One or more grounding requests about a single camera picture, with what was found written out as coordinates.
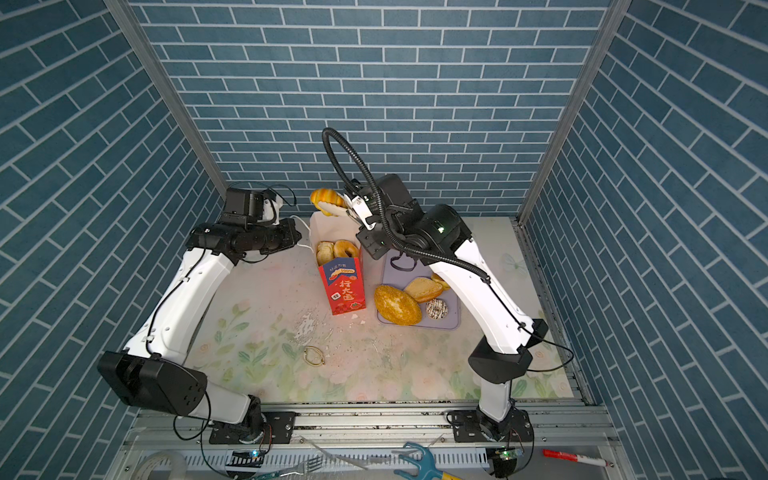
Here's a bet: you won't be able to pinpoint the teal plastic clamp tool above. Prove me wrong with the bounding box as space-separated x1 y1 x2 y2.
394 442 460 480

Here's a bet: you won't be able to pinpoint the red paper gift bag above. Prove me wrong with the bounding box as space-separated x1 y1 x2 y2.
294 211 366 315

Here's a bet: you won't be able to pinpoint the bagel ring bread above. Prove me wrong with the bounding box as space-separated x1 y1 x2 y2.
333 240 359 258

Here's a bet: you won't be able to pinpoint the large seeded oval bread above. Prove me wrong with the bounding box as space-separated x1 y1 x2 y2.
374 285 422 326

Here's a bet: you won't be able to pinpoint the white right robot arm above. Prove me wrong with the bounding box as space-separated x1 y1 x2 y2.
343 174 547 424

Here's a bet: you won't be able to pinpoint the flat tan bread slice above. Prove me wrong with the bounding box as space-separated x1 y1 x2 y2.
404 277 444 303

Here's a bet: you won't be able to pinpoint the yellow striped bread roll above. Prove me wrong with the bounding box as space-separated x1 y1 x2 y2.
310 188 346 209

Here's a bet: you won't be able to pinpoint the small orange bun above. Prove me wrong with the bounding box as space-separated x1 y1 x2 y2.
431 273 450 290

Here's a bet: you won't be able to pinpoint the chocolate sprinkled donut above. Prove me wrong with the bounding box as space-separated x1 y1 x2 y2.
425 298 449 320

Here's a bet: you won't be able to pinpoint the black flexible cable conduit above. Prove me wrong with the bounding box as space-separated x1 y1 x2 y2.
321 127 490 282

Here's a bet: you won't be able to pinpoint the small shell shaped bread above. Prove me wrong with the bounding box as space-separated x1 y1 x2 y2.
316 241 335 266

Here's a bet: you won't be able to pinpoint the purple plastic tray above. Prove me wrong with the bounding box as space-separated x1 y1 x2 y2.
382 250 461 330

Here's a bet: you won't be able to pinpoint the red marker pen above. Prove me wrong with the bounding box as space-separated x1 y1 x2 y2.
542 449 614 468

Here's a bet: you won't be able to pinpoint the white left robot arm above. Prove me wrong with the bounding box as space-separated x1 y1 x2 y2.
97 218 301 442

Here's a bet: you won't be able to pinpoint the white corrugated hose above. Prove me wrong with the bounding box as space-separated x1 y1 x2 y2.
131 451 188 480

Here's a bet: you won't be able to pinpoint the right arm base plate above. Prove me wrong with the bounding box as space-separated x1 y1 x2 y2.
446 408 534 443

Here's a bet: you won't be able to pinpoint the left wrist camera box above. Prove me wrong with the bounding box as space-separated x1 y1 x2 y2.
218 184 296 228

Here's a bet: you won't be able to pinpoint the metal fork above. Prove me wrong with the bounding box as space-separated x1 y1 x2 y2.
255 456 324 480

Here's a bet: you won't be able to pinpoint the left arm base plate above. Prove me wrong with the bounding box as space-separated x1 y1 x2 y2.
209 411 297 446

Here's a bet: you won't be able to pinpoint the metal food tongs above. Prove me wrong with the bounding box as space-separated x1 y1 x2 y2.
317 201 362 224

